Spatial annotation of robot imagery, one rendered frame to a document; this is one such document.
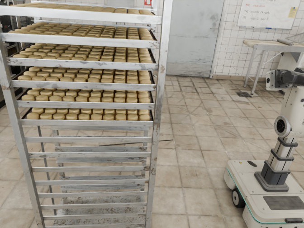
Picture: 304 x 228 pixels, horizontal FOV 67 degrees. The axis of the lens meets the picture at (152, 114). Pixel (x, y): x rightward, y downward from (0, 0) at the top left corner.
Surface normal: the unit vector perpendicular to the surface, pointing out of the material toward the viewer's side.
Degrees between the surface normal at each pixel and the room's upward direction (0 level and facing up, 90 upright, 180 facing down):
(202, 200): 0
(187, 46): 90
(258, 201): 0
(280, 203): 0
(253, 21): 90
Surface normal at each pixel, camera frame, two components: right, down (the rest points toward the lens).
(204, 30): 0.01, 0.47
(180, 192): 0.07, -0.88
